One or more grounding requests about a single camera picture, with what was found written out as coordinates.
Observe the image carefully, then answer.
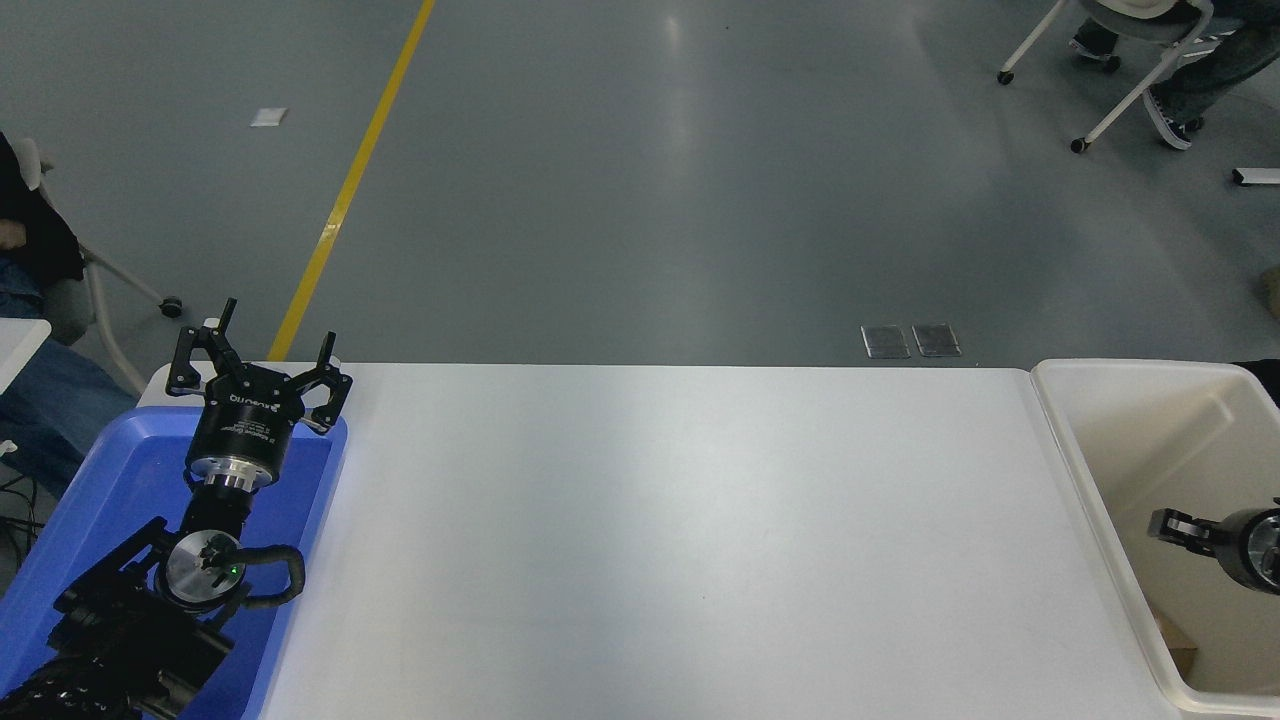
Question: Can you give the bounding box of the black floor cable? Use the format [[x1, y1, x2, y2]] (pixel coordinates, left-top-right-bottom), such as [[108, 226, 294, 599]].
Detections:
[[0, 470, 47, 573]]

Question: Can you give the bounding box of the small white table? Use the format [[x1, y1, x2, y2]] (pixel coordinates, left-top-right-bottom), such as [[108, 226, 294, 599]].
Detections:
[[0, 318, 54, 397]]

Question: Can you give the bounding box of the brown paper scrap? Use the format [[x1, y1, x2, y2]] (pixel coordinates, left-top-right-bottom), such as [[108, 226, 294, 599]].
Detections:
[[1148, 605, 1199, 678]]

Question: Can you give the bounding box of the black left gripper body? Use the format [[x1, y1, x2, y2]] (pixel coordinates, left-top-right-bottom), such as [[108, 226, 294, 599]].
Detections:
[[186, 364, 314, 474]]

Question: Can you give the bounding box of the blue plastic tray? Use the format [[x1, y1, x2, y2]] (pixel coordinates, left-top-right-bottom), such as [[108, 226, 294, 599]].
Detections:
[[0, 405, 349, 720]]

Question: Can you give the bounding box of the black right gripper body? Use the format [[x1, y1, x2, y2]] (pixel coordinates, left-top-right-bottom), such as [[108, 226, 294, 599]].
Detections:
[[1213, 508, 1265, 593]]

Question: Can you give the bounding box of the white office chair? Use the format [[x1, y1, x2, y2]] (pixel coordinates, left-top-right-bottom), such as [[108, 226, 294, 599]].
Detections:
[[14, 135, 187, 397], [997, 0, 1251, 154]]

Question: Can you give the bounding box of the black object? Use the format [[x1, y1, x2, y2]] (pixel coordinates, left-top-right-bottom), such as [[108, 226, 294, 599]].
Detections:
[[1234, 359, 1280, 407]]

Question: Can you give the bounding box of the large pale plastic bin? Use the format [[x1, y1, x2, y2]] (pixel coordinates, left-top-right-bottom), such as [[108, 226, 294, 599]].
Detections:
[[1030, 358, 1280, 719]]

